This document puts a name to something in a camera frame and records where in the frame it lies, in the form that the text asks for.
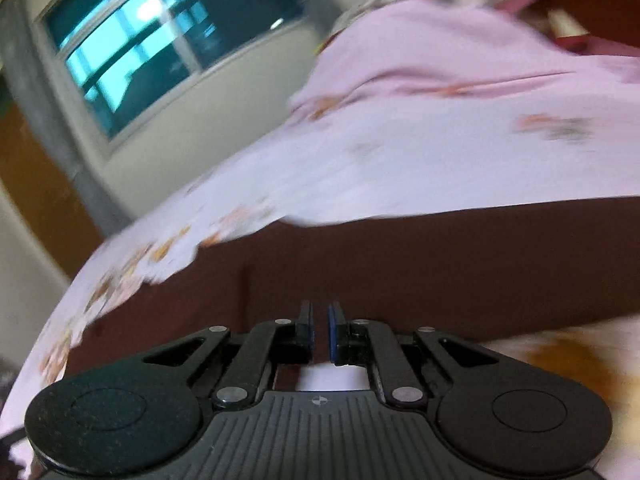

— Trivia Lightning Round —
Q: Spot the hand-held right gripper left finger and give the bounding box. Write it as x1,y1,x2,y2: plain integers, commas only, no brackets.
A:
142,301,315,409

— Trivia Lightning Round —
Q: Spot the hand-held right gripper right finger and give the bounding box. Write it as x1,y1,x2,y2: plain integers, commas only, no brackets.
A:
327,301,502,408

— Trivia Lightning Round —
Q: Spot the dark brown small garment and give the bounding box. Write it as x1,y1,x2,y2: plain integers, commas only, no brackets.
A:
65,204,640,392

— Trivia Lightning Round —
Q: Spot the pink floral bedsheet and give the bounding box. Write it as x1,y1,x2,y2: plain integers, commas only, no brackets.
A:
0,0,640,480

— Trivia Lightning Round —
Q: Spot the orange wooden door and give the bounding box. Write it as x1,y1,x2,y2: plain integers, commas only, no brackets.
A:
0,104,104,277

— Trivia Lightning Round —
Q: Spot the grey curtain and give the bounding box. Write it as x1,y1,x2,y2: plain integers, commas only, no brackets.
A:
0,2,132,237

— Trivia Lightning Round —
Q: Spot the dark red wooden headboard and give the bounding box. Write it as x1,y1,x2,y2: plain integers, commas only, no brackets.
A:
520,0,640,53

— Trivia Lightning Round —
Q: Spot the glass window with white frame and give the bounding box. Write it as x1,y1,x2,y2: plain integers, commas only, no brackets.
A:
36,0,322,142

